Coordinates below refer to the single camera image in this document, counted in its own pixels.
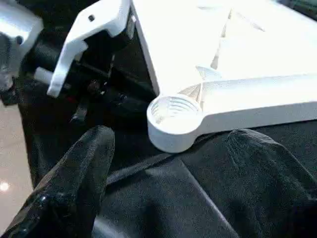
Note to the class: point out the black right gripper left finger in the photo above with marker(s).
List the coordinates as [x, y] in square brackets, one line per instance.
[69, 188]

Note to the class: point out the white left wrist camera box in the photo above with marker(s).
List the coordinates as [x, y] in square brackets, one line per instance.
[94, 25]

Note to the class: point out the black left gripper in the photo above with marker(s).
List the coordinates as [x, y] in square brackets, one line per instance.
[106, 59]

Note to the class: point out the white plastic table top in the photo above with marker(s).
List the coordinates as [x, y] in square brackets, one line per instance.
[223, 54]

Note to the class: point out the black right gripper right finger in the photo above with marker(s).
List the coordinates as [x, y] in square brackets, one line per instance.
[267, 183]

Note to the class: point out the black plastic mat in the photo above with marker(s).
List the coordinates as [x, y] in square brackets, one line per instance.
[173, 198]

